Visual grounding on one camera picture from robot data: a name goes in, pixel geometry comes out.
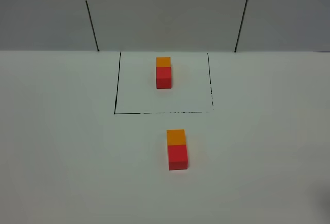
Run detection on red template block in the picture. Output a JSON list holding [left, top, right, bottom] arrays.
[[156, 67, 172, 89]]

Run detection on orange template block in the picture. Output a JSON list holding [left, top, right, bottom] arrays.
[[156, 57, 171, 68]]

